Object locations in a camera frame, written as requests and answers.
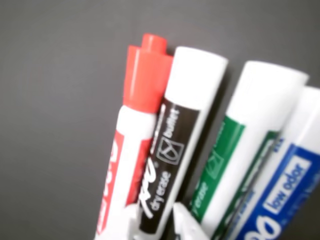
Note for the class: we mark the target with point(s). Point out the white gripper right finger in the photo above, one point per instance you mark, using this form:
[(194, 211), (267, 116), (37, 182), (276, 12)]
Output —
[(185, 222)]

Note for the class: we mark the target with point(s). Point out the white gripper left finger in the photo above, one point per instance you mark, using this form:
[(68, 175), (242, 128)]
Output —
[(133, 220)]

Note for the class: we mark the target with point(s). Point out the black dry erase marker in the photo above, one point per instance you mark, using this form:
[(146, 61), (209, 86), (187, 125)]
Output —
[(185, 120)]

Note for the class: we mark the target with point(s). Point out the green dry erase marker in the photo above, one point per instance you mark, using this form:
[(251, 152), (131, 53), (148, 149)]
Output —
[(240, 140)]

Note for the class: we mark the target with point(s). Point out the blue dry erase marker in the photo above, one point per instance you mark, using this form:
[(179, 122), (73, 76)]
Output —
[(287, 180)]

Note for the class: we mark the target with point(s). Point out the red dry erase marker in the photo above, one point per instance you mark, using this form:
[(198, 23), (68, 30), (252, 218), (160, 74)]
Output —
[(145, 82)]

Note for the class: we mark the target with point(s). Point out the grey rubber mat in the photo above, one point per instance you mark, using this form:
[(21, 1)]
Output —
[(62, 100)]

